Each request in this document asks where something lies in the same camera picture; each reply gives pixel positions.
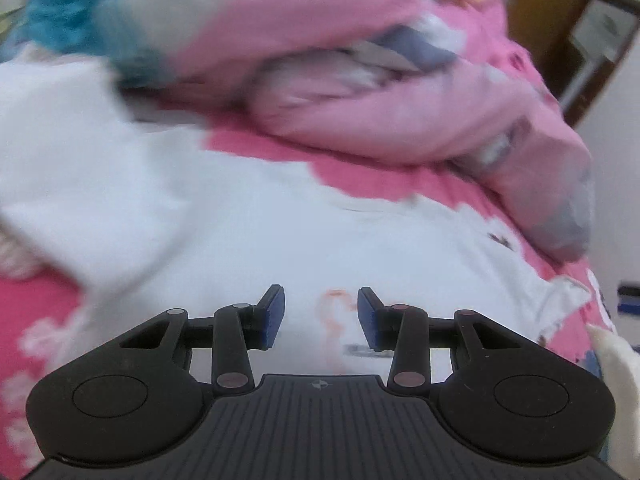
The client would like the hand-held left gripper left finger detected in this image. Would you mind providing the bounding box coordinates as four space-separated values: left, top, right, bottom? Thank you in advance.
117 284 287 396

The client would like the pink floral bed sheet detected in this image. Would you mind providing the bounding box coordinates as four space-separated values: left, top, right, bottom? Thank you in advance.
0 125 621 480

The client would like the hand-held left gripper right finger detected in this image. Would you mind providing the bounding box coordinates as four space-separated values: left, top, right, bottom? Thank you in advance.
356 286 525 396

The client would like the brown wooden cabinet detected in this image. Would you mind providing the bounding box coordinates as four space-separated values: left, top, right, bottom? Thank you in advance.
505 0 640 128

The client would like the pink blue printed quilt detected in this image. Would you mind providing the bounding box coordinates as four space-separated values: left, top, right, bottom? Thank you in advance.
15 0 596 263

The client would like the person's cream fleece clothing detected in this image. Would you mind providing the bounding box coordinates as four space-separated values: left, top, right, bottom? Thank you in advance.
585 322 640 480

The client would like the white bear-print T-shirt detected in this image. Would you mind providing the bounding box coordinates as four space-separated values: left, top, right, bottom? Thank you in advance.
0 45 593 376

